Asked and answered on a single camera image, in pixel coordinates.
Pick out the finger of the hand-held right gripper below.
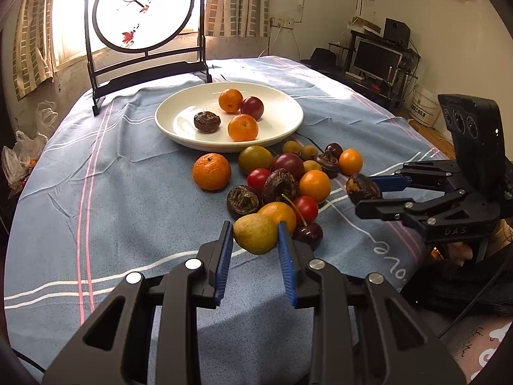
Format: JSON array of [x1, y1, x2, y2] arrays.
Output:
[[369, 159, 467, 193], [355, 190, 471, 231]]

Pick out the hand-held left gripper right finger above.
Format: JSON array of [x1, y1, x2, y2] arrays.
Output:
[[277, 221, 467, 385]]

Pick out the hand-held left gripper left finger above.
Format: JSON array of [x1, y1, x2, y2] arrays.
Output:
[[42, 220, 235, 385]]

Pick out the dark brown water chestnut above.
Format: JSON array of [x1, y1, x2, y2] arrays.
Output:
[[227, 185, 262, 220], [194, 111, 221, 134], [346, 173, 383, 205], [315, 150, 341, 179], [262, 169, 299, 204]]

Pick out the yellow pear-shaped fruit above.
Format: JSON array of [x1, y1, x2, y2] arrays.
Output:
[[233, 213, 280, 256]]

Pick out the red cherry tomato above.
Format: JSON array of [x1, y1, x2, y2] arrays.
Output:
[[292, 196, 319, 224], [246, 168, 272, 192]]

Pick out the large orange mandarin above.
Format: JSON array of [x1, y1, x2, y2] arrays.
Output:
[[192, 153, 232, 192]]

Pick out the dark red plum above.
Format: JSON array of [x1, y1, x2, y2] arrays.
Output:
[[271, 153, 306, 181], [240, 96, 265, 120]]

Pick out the green-yellow orange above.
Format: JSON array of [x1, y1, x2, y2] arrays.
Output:
[[238, 145, 274, 175]]

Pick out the white round plate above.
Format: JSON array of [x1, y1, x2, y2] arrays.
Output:
[[155, 81, 304, 153]]

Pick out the person's right forearm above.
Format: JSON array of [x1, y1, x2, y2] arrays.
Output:
[[405, 244, 513, 329]]

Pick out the person's right hand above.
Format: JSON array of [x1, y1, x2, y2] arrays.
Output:
[[435, 243, 475, 267]]

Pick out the white bucket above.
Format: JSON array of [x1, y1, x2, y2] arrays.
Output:
[[409, 84, 442, 128]]

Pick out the black desk rack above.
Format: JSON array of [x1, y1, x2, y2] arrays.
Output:
[[321, 30, 419, 113]]

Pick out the blue striped tablecloth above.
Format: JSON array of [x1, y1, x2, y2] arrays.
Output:
[[4, 55, 450, 370]]

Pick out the computer monitor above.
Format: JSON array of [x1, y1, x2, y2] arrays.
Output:
[[352, 39, 402, 82]]

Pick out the black hat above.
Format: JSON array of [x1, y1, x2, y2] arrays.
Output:
[[300, 48, 341, 70]]

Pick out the black speaker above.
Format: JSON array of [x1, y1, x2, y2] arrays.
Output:
[[384, 18, 411, 47]]

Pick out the cardboard box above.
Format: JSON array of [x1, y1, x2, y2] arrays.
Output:
[[348, 16, 381, 35]]

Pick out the printed pink cloth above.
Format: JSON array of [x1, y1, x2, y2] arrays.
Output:
[[441, 313, 513, 385]]

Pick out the black framed bird painting screen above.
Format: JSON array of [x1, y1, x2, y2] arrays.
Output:
[[84, 0, 213, 118]]

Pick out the clear plastic bag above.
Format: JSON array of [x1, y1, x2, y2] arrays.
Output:
[[37, 100, 59, 137], [2, 130, 49, 190]]

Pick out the beige checked curtain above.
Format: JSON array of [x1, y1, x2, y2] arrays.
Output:
[[204, 0, 271, 38], [12, 0, 57, 101]]

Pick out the thin black cable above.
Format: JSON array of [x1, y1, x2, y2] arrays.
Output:
[[297, 132, 321, 155]]

